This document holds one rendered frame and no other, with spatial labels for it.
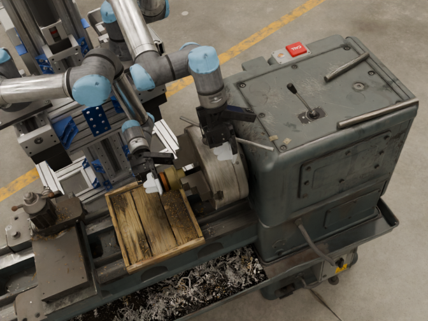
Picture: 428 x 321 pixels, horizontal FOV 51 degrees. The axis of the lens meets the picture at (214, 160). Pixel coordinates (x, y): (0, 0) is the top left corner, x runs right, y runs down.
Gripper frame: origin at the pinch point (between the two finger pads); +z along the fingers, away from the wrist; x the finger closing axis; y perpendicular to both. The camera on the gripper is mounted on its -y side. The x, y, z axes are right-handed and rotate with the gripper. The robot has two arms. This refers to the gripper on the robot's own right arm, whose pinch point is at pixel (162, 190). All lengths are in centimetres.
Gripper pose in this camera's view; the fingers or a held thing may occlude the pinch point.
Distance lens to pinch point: 158.1
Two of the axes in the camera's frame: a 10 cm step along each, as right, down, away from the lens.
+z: 3.7, 7.2, -5.8
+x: -1.0, -5.9, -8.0
